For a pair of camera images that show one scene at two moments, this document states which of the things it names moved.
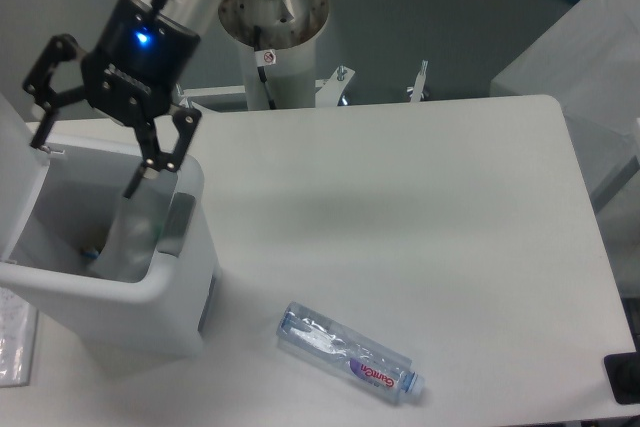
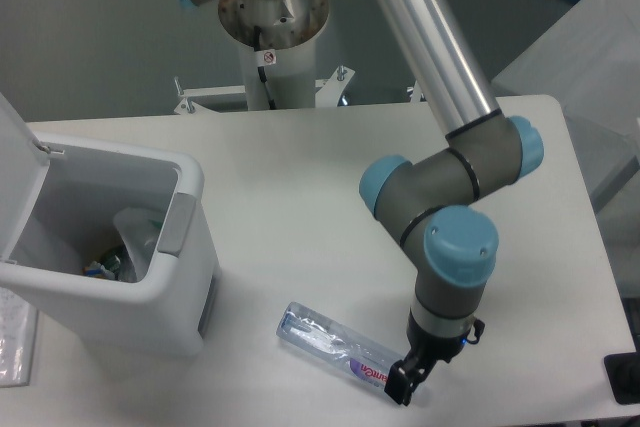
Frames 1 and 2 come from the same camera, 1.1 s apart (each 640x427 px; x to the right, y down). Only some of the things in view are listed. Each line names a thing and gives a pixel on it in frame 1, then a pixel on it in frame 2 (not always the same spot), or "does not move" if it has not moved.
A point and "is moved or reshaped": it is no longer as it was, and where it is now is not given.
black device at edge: (623, 375) does not move
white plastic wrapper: (134, 232) is moved or reshaped
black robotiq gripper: (134, 73) to (405, 374)
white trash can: (125, 281) does not move
